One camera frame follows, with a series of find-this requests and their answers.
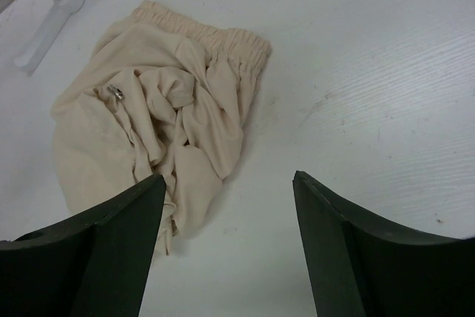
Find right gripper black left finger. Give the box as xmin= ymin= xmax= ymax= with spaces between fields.
xmin=1 ymin=174 xmax=166 ymax=316

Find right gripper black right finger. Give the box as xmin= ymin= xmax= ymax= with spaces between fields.
xmin=293 ymin=171 xmax=474 ymax=316

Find beige trousers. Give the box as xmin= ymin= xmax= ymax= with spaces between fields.
xmin=51 ymin=0 xmax=271 ymax=255

